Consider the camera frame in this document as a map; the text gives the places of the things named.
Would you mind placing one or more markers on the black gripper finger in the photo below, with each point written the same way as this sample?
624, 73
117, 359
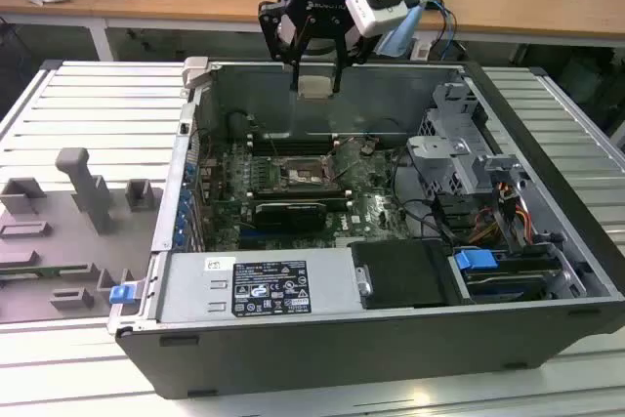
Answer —
298, 72
338, 75

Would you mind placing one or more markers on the silver CPU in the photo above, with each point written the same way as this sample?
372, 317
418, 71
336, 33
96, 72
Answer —
316, 87

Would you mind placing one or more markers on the CPU socket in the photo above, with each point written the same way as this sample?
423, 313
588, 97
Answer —
298, 178

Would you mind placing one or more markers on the green motherboard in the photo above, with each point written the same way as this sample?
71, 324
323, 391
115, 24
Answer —
376, 182

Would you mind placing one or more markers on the grey metal drive cage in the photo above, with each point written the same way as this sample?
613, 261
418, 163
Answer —
439, 153

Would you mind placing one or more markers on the black graphics card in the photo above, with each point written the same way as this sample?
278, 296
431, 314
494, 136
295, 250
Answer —
288, 216

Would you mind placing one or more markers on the black plastic shroud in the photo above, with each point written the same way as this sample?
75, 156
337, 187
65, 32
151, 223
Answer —
405, 273

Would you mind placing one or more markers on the hard disk in blue carrier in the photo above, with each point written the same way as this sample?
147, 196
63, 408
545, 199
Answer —
471, 260

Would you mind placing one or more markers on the grey power supply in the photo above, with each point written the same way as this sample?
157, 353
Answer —
190, 285

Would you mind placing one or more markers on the black PC case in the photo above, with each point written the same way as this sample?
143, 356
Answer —
342, 353

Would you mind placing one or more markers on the blue case latch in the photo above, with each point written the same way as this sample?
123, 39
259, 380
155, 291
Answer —
122, 295

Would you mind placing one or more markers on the grey parts rack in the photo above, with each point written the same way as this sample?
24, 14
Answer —
54, 265

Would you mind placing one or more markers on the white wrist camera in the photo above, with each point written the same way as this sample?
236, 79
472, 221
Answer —
378, 14

